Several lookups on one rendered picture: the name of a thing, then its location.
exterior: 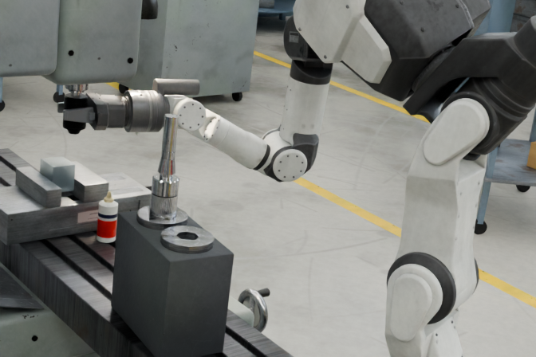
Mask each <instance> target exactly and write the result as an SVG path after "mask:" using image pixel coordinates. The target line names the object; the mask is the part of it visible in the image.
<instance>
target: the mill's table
mask: <svg viewBox="0 0 536 357"><path fill-rule="evenodd" d="M19 167H32V168H33V169H34V170H36V171H37V172H39V173H40V171H39V170H38V169H36V168H35V167H33V166H32V165H30V164H29V163H28V162H26V161H25V160H24V159H22V158H21V157H20V156H18V155H17V154H15V153H14V152H13V151H11V150H10V149H9V148H4V149H0V187H5V186H16V184H15V179H16V168H19ZM115 249H116V240H115V241H114V242H111V243H103V242H100V241H98V240H97V231H96V230H95V231H90V232H85V233H76V234H71V235H66V236H61V237H52V238H47V239H42V240H37V241H28V242H23V243H18V244H13V245H6V244H4V243H3V242H2V241H1V240H0V262H1V263H2V264H3V265H4V266H5V267H7V268H8V269H9V270H10V271H11V272H12V273H13V274H14V275H15V276H16V277H17V278H18V279H19V280H20V281H21V282H22V283H23V284H24V285H25V286H26V287H27V288H28V289H29V290H30V291H31V292H32V293H33V294H34V295H36V296H37V297H38V298H39V299H40V300H41V301H42V302H43V303H44V304H45V305H46V306H47V307H48V308H49V309H51V310H52V311H53V312H54V313H55V314H56V315H57V316H58V317H59V318H60V319H61V320H62V321H63V322H64V323H66V324H67V325H68V326H69V327H70V328H71V329H72V330H73V331H74V332H75V333H76V334H77V335H78V336H79V337H81V338H82V339H83V340H84V341H85V342H86V343H87V344H88V345H89V346H90V347H91V348H92V349H93V350H94V351H95V352H96V353H97V354H98V355H99V356H100V357H155V356H154V355H153V354H152V353H151V352H150V351H149V350H148V348H147V347H146V346H145V345H144V344H143V342H142V341H141V340H140V339H139V338H138V336H137V335H136V334H135V333H134V332H133V331H132V329H131V328H130V327H129V326H128V325H127V324H126V323H125V322H124V321H123V319H122V318H121V317H120V316H119V315H118V313H117V312H116V311H115V310H114V309H113V307H112V306H111V302H112V282H113V271H114V260H115ZM197 357H293V356H292V355H291V354H290V353H288V352H287V351H285V350H284V349H283V348H281V347H280V346H278V345H277V344H276V343H275V342H273V341H272V340H271V339H269V338H267V337H266V336H265V335H263V334H262V333H261V332H260V331H258V330H257V329H255V328H254V327H252V326H251V325H250V324H248V323H247V322H246V321H245V320H243V319H242V318H240V317H239V316H237V315H236V314H234V313H233V312H232V311H231V310H230V309H228V310H227V323H226V331H225V337H224V344H223V351H222V352H219V353H214V354H210V355H202V356H197Z"/></svg>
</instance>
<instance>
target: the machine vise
mask: <svg viewBox="0 0 536 357"><path fill-rule="evenodd" d="M99 176H100V177H102V178H103V179H104V180H106V181H108V182H109V187H108V191H111V195H112V197H113V198H114V199H113V201H115V202H117V203H118V211H117V217H118V213H119V212H128V211H137V210H138V209H140V208H142V207H144V206H150V202H151V191H150V190H149V189H148V188H146V187H145V186H142V185H141V184H139V183H138V182H136V181H135V180H133V179H132V178H130V177H128V176H127V175H125V174H124V173H122V172H117V173H111V174H104V175H99ZM15 184H16V186H5V187H0V240H1V241H2V242H3V243H4V244H6V245H13V244H18V243H23V242H28V241H37V240H42V239H47V238H52V237H61V236H66V235H71V234H76V233H85V232H90V231H95V230H97V219H98V209H99V202H101V201H103V200H99V201H94V202H82V201H81V200H80V199H78V198H76V197H75V196H74V195H72V194H70V193H69V192H68V191H66V192H61V188H60V187H59V186H57V185H56V184H54V183H53V182H51V181H50V180H48V179H47V178H46V177H45V176H43V175H42V174H40V173H39V172H37V171H36V170H34V169H33V168H32V167H19V168H16V179H15Z"/></svg>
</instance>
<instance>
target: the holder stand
mask: <svg viewBox="0 0 536 357"><path fill-rule="evenodd" d="M149 212H150V206H144V207H142V208H140V209H138V210H137V211H128V212H119V213H118V218H117V229H116V249H115V260H114V271H113V282H112V302H111V306H112V307H113V309H114V310H115V311H116V312H117V313H118V315H119V316H120V317H121V318H122V319H123V321H124V322H125V323H126V324H127V325H128V326H129V327H130V328H131V329H132V331H133V332H134V333H135V334H136V335H137V336H138V338H139V339H140V340H141V341H142V342H143V344H144V345H145V346H146V347H147V348H148V350H149V351H150V352H151V353H152V354H153V355H154V356H155V357H197V356H202V355H210V354H214V353H219V352H222V351H223V345H224V337H225V331H226V323H227V310H228V303H229V295H230V288H231V275H232V268H233V261H234V254H233V253H232V252H231V251H230V250H229V249H228V248H227V247H226V246H225V245H223V244H222V243H221V242H220V241H218V240H217V239H216V238H215V237H214V236H213V235H212V233H210V232H208V231H206V230H205V229H204V228H203V227H202V226H200V225H199V224H198V223H197V222H195V221H194V220H193V219H192V218H190V217H189V216H188V215H187V213H186V212H185V211H183V210H181V209H180V208H179V207H177V211H176V216H175V217H174V218H171V219H159V218H154V217H153V216H151V215H150V213H149Z"/></svg>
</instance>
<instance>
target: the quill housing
mask: <svg viewBox="0 0 536 357"><path fill-rule="evenodd" d="M141 10H142V0H60V11H59V26H58V42H57V67H56V69H55V71H54V72H53V73H51V74H49V75H41V76H42V77H44V78H45V79H47V80H50V81H52V82H53V83H54V84H59V85H73V84H99V83H112V82H125V81H128V80H131V79H132V78H133V77H134V76H135V75H136V70H137V61H138V51H139V41H140V21H141Z"/></svg>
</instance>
